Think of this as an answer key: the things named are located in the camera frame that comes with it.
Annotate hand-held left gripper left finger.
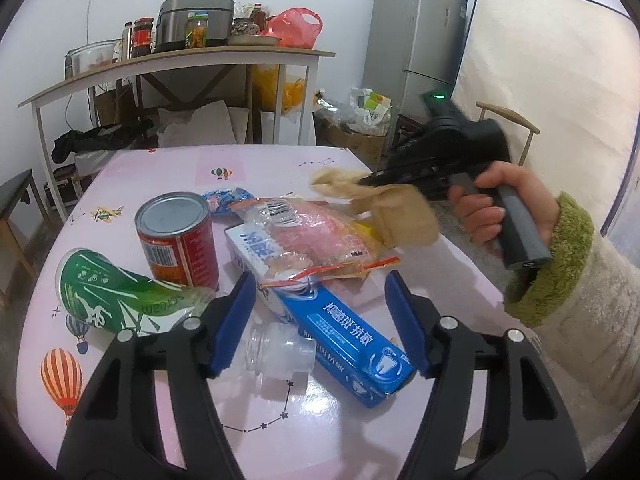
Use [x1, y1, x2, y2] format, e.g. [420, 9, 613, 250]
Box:
[56, 270, 257, 480]

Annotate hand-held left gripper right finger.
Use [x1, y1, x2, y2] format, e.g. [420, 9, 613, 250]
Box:
[384, 270, 587, 480]

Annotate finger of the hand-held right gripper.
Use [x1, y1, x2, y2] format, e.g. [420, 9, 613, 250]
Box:
[357, 162, 436, 198]

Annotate brown paper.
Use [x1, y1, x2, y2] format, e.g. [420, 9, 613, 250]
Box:
[310, 167, 441, 248]

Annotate blue toothpaste box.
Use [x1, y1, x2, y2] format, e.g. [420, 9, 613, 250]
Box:
[223, 223, 418, 408]

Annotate clear snack bag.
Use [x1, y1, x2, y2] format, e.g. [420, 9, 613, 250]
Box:
[243, 197, 388, 273]

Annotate clear zip bag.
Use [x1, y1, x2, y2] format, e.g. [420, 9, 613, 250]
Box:
[257, 247, 402, 293]

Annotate green label plastic bottle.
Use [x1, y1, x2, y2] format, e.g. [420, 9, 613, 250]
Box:
[56, 247, 317, 377]

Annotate person's right hand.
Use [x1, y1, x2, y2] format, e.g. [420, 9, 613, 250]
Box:
[447, 161, 561, 247]

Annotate light wooden chair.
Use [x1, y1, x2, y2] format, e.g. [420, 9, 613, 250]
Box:
[475, 101, 541, 167]
[0, 169, 51, 306]

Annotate dark wooden stool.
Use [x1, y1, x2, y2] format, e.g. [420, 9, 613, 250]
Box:
[393, 114, 430, 153]

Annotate white plastic bags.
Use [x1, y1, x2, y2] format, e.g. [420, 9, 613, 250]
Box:
[314, 87, 393, 136]

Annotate red tin can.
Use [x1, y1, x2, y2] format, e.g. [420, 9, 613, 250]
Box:
[135, 191, 221, 292]

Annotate white mattress with blue edging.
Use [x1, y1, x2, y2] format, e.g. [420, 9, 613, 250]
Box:
[450, 0, 640, 236]

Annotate silver refrigerator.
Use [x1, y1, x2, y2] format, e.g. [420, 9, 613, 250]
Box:
[361, 0, 468, 121]

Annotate blue snack wrapper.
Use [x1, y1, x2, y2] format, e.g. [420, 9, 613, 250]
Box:
[201, 186, 257, 216]

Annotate yellow plastic bag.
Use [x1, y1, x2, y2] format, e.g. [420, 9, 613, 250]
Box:
[251, 62, 281, 111]
[282, 77, 313, 113]

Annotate red plastic bag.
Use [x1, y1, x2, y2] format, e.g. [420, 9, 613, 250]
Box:
[265, 7, 323, 49]

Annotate shallow plate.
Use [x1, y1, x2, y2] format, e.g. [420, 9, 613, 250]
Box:
[227, 34, 283, 47]

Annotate white cushion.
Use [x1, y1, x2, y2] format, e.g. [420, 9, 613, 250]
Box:
[157, 100, 238, 148]

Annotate white side table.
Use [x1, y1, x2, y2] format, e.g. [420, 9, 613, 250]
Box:
[19, 47, 336, 223]

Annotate black cloth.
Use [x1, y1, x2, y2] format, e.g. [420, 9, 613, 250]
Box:
[52, 119, 155, 163]

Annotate steel rice cooker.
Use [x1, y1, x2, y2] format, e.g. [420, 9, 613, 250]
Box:
[156, 0, 236, 52]

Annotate pickle jar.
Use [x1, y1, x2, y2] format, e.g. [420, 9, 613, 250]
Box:
[186, 11, 208, 49]

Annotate brown cardboard box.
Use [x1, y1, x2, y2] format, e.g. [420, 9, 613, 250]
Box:
[95, 85, 138, 126]

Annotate red sauce jar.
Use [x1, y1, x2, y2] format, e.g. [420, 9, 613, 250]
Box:
[131, 17, 155, 57]

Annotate glass bowl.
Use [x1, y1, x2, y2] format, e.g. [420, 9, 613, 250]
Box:
[64, 40, 123, 78]

